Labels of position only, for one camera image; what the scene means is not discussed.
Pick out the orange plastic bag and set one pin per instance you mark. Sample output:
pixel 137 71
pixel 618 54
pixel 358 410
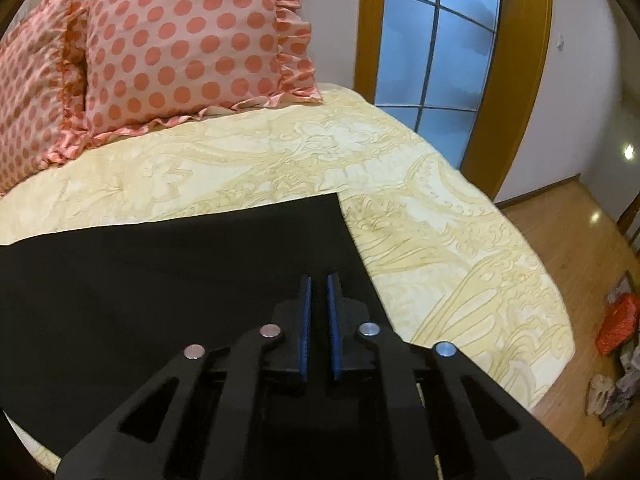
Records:
pixel 619 322

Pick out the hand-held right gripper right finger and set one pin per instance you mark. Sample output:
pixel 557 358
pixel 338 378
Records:
pixel 333 332

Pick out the small pink polka dot pillow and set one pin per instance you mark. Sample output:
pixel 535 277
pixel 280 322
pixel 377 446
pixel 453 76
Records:
pixel 30 95

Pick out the black pants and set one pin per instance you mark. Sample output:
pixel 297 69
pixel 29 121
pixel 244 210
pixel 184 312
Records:
pixel 150 285

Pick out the pile of clutter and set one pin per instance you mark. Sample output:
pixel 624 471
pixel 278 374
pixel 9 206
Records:
pixel 614 385

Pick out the large pink polka dot pillow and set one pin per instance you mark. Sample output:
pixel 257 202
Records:
pixel 190 40

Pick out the yellow patterned bedspread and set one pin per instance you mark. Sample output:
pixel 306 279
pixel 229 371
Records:
pixel 350 175

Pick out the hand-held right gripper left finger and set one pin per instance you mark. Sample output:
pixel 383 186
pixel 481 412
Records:
pixel 304 332

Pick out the wooden framed glass door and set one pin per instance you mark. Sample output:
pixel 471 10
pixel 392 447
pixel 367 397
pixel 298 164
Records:
pixel 435 45

